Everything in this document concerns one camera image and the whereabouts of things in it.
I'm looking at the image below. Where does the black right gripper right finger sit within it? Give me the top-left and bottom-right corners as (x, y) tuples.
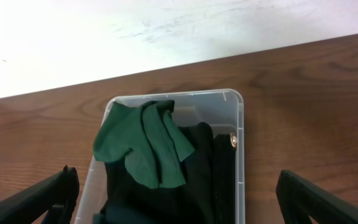
(276, 170), (358, 224)

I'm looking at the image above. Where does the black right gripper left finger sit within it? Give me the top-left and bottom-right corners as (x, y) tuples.
(0, 166), (80, 223)

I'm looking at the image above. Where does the black glittery garment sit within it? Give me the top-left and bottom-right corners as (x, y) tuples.
(212, 134), (236, 224)

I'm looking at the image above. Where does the plain black garment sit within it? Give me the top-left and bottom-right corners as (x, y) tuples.
(105, 122), (214, 223)

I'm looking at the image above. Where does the dark green garment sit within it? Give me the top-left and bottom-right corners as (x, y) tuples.
(93, 100), (195, 189)

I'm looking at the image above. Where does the clear plastic storage bin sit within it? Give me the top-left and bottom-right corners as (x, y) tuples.
(74, 88), (246, 224)

